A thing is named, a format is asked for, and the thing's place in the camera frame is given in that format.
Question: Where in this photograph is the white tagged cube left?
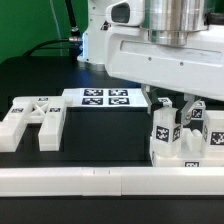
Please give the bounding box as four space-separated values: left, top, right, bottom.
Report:
158 97 172 107

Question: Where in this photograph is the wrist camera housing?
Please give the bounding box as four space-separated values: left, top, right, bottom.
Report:
105 0 145 27

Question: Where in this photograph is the black cable with connector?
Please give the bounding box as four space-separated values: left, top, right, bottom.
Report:
21 0 84 58

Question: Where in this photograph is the white tagged cube right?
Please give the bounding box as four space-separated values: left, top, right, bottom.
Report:
189 101 206 131

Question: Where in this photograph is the white chair seat part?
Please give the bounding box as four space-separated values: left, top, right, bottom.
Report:
149 127 224 168

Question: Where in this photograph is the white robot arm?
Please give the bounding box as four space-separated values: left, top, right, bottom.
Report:
105 0 224 125

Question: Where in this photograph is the white tagged cube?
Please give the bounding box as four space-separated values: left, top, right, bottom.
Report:
158 97 172 107
189 101 206 131

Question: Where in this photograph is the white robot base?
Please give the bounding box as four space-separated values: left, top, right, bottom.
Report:
77 0 113 71

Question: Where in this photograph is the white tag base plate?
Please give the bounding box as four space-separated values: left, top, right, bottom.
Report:
63 88 148 108

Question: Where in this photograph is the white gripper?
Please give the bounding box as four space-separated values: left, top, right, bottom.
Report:
105 26 224 126

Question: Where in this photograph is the white front fence rail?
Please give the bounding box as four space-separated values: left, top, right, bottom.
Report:
0 167 224 197

